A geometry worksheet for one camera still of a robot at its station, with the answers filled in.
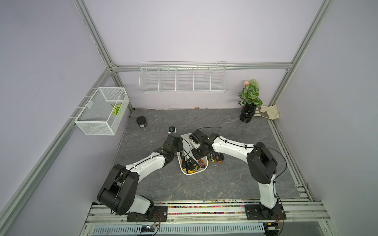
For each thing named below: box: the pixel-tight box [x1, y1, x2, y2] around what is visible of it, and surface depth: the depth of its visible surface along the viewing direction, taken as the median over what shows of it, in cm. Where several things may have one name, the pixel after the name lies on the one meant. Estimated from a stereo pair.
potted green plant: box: [237, 79, 263, 123], surface depth 101 cm
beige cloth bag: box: [257, 104, 280, 120], surface depth 122 cm
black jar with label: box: [136, 116, 148, 128], surface depth 111 cm
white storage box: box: [176, 132, 209, 176], surface depth 88 cm
